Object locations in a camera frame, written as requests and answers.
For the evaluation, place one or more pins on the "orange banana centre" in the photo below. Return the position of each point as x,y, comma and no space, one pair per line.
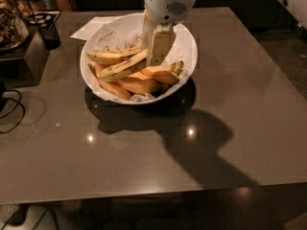
138,83

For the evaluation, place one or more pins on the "dark box stand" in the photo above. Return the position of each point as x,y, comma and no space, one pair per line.
24,66

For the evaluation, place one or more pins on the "glass jar with snacks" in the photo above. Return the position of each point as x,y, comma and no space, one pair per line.
13,28

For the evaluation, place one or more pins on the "orange banana right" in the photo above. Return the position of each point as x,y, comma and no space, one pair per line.
161,74

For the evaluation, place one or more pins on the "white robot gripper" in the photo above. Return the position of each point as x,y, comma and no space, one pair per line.
167,4

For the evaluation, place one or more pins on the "orange banana lower left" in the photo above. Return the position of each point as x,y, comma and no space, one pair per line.
111,87

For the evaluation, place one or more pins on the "upper spotted yellow banana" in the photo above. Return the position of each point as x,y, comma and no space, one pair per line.
107,57

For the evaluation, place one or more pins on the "white bowl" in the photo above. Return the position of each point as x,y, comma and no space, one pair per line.
188,45

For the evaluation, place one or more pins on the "white paper sheet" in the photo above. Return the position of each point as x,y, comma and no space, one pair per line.
92,27

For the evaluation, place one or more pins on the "small right yellow banana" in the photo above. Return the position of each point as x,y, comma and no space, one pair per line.
175,67

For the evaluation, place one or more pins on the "long spotted yellow banana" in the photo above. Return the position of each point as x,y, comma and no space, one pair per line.
125,68

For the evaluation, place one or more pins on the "orange banana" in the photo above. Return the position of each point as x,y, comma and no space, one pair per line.
138,83
161,74
111,87

